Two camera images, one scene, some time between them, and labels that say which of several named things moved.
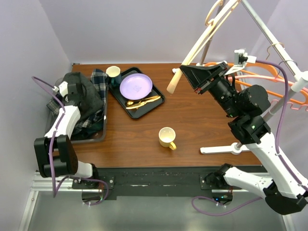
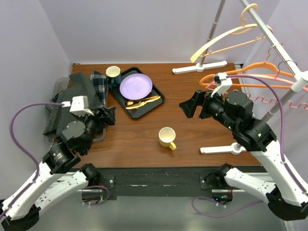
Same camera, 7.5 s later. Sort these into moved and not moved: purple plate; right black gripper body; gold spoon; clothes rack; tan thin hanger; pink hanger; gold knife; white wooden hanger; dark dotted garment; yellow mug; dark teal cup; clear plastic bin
Moved: right black gripper body; dark dotted garment; tan thin hanger; white wooden hanger
Not moved: yellow mug; clothes rack; gold knife; gold spoon; purple plate; clear plastic bin; dark teal cup; pink hanger
